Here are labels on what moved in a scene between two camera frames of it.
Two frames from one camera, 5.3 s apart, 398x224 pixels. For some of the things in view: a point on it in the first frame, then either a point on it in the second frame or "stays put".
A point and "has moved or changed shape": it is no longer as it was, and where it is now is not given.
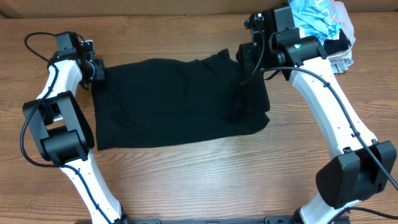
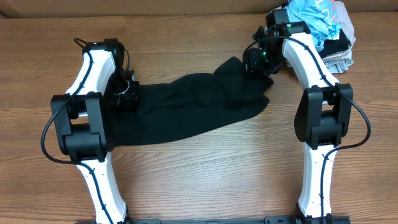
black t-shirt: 155,101 has moved or changed shape
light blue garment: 317,18 stays put
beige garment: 347,27 stays put
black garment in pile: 334,45 stays put
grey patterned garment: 341,66 stays put
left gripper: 98,73 -> 131,94
